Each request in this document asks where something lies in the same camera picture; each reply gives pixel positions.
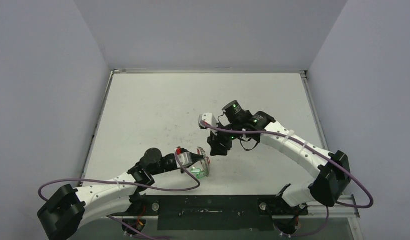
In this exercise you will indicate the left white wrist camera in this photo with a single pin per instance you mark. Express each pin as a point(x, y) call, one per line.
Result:
point(184, 158)

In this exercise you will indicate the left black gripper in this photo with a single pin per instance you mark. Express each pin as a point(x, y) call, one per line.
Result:
point(195, 158)

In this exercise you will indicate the aluminium front rail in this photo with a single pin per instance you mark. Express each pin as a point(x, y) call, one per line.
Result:
point(249, 206)

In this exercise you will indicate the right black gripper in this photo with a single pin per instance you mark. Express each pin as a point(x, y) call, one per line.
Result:
point(219, 144)

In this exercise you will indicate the metal keyring with red handle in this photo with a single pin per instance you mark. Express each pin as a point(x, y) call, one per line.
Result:
point(204, 164)

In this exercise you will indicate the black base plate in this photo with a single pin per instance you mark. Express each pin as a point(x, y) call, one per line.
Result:
point(214, 223)

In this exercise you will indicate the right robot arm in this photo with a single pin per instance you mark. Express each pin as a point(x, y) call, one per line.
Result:
point(327, 169)

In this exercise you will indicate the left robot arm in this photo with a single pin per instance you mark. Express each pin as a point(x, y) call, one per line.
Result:
point(70, 208)

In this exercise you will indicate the key with green tag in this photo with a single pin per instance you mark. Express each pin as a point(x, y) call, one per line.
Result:
point(198, 173)

